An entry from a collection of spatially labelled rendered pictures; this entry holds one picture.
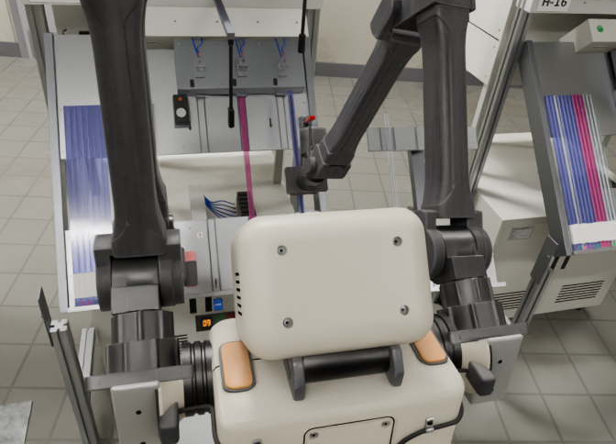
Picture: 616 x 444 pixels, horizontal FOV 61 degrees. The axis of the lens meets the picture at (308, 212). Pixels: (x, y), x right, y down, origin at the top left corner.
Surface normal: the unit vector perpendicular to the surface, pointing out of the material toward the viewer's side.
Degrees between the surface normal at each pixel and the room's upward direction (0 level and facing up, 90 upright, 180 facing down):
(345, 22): 90
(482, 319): 38
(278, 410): 16
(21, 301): 0
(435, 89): 79
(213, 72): 48
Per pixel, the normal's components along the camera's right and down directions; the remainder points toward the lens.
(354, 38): 0.04, 0.58
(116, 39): 0.22, 0.45
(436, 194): -0.88, -0.18
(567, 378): 0.08, -0.81
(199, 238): 0.23, -0.11
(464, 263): 0.39, -0.30
